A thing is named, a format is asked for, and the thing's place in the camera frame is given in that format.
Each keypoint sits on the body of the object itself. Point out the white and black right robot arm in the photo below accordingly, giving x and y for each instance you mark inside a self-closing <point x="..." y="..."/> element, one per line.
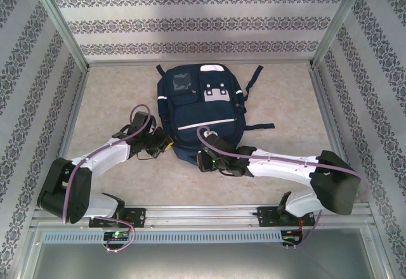
<point x="279" y="165"/>

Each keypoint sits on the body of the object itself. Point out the aluminium side rail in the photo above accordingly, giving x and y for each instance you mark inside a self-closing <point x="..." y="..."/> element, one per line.
<point x="333" y="127"/>
<point x="68" y="127"/>

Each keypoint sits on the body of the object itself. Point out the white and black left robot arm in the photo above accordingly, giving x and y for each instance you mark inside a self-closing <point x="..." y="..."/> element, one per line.
<point x="104" y="153"/>

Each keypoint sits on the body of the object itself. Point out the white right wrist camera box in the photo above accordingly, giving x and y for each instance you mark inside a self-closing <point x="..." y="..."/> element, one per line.
<point x="212" y="137"/>

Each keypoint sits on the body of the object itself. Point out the thin aluminium rail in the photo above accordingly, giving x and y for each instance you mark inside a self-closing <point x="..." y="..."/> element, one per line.
<point x="127" y="62"/>

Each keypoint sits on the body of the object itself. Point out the small circuit board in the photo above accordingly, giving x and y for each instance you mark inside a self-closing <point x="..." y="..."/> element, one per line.
<point x="290" y="237"/>

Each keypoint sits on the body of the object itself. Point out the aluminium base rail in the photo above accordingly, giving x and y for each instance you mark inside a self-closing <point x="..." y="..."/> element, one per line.
<point x="200" y="215"/>

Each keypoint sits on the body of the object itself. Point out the navy blue backpack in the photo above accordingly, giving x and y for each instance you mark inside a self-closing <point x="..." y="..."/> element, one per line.
<point x="203" y="117"/>

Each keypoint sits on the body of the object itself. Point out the aluminium frame post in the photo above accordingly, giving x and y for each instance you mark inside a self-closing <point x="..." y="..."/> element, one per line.
<point x="339" y="22"/>
<point x="60" y="25"/>

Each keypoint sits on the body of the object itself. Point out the grey metal panel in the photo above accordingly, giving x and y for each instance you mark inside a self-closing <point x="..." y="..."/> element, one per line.
<point x="203" y="261"/>

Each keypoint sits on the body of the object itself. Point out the circuit board with green light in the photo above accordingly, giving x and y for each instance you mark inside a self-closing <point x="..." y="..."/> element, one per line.
<point x="115" y="235"/>

